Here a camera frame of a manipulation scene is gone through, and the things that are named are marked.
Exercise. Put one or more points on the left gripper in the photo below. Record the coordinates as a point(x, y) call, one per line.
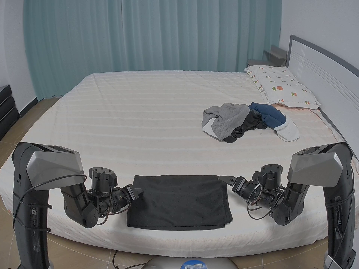
point(123, 199)

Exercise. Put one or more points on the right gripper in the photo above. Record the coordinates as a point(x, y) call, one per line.
point(246, 189)

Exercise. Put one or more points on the black T-shirt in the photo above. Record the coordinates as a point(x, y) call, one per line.
point(179, 200)

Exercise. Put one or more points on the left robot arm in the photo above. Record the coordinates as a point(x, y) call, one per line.
point(53, 164)

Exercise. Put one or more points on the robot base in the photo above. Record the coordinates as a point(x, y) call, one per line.
point(168, 263)

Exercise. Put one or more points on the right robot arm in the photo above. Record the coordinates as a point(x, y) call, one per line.
point(317, 164)

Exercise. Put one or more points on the pile of clothes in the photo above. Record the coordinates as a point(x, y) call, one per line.
point(224, 122)

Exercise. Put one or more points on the bed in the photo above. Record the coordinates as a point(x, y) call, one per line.
point(140, 122)

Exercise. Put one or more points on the white printed pillow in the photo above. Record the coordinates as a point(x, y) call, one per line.
point(280, 88)

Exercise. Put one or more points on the grey bedside table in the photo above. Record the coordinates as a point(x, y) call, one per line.
point(276, 52)

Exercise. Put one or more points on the black chest of drawers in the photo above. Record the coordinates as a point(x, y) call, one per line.
point(7, 111)

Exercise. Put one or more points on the blue-green curtain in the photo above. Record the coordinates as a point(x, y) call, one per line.
point(196, 24)
point(73, 38)

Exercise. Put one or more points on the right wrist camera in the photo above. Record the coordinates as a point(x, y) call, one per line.
point(256, 176)

